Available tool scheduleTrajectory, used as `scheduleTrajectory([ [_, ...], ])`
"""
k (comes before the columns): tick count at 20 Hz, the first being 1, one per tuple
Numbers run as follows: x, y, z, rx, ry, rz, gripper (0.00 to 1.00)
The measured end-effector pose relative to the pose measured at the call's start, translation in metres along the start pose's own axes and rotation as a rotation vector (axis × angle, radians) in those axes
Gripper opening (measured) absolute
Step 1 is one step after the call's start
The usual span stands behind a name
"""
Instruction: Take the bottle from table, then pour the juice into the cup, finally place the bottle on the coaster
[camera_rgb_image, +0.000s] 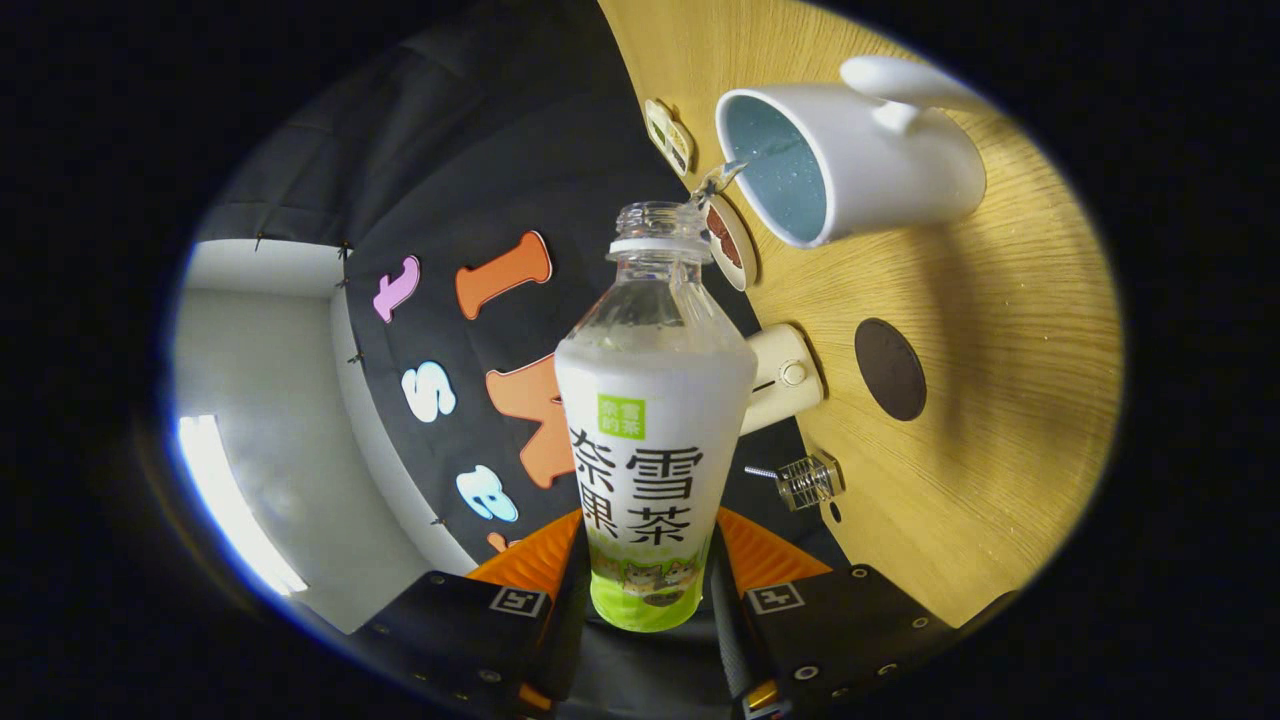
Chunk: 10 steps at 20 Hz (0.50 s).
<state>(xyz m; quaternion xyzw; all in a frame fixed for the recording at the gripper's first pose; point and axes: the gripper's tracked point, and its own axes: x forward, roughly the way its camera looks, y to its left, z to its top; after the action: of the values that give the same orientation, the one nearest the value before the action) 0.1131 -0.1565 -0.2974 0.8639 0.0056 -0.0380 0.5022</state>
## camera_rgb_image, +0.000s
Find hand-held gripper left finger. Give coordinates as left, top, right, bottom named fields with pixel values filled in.
left=350, top=507, right=591, bottom=719

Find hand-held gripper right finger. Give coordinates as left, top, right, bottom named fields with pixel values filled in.
left=705, top=505, right=959, bottom=716

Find white green label juice bottle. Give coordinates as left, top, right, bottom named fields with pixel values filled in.
left=553, top=200, right=759, bottom=634

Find brown round coaster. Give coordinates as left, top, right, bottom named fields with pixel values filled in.
left=854, top=318, right=928, bottom=422

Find clear juice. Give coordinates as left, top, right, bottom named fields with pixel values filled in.
left=690, top=158, right=751, bottom=213

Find white cup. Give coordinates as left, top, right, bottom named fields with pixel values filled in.
left=714, top=55, right=988, bottom=250

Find cream toaster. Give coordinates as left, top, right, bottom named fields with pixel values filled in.
left=738, top=322, right=827, bottom=437

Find wooden table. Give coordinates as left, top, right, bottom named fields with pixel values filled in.
left=598, top=0, right=1126, bottom=629

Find white round plate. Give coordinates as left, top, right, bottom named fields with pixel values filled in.
left=705, top=192, right=759, bottom=292

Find black backdrop cloth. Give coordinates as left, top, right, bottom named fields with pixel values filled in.
left=195, top=0, right=851, bottom=720

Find white divided grain dish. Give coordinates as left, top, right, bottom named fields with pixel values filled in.
left=643, top=97, right=696, bottom=178

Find wire mesh utensil holder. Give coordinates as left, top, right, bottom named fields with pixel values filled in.
left=776, top=450, right=846, bottom=512

